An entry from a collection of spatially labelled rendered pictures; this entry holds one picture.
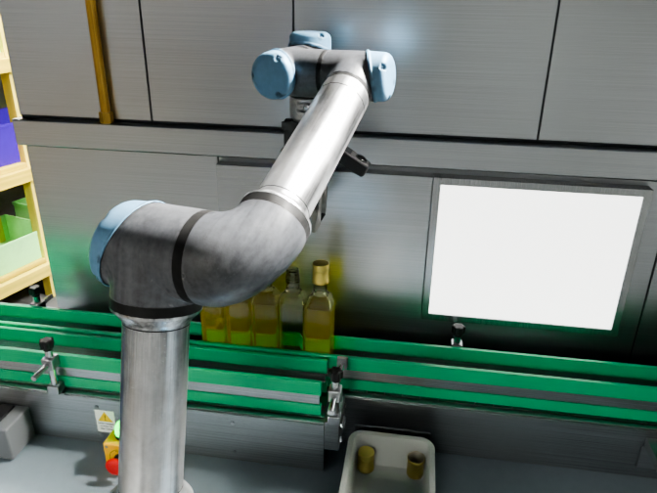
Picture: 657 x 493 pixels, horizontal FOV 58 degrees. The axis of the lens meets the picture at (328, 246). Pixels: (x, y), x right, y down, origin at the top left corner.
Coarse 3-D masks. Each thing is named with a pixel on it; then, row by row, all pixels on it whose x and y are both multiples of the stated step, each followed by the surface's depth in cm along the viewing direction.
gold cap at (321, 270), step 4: (316, 260) 122; (320, 260) 122; (324, 260) 122; (316, 264) 121; (320, 264) 121; (324, 264) 121; (328, 264) 121; (316, 268) 120; (320, 268) 120; (324, 268) 120; (316, 272) 121; (320, 272) 120; (324, 272) 121; (316, 276) 121; (320, 276) 121; (324, 276) 121; (312, 280) 122; (316, 280) 121; (320, 280) 121; (324, 280) 121; (328, 280) 123; (316, 284) 122; (320, 284) 121; (324, 284) 122
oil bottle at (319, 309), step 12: (312, 300) 123; (324, 300) 122; (312, 312) 123; (324, 312) 123; (312, 324) 124; (324, 324) 124; (312, 336) 126; (324, 336) 125; (312, 348) 127; (324, 348) 126
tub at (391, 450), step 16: (368, 432) 122; (384, 432) 122; (352, 448) 118; (384, 448) 122; (400, 448) 122; (416, 448) 121; (432, 448) 118; (352, 464) 118; (384, 464) 123; (400, 464) 123; (432, 464) 114; (352, 480) 117; (368, 480) 120; (384, 480) 120; (400, 480) 120; (416, 480) 120; (432, 480) 111
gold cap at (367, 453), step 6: (360, 450) 121; (366, 450) 121; (372, 450) 121; (360, 456) 120; (366, 456) 120; (372, 456) 120; (360, 462) 121; (366, 462) 120; (372, 462) 121; (360, 468) 121; (366, 468) 121; (372, 468) 122
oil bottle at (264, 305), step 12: (276, 288) 127; (252, 300) 125; (264, 300) 124; (276, 300) 124; (252, 312) 125; (264, 312) 125; (276, 312) 125; (252, 324) 127; (264, 324) 126; (276, 324) 126; (252, 336) 128; (264, 336) 128; (276, 336) 127
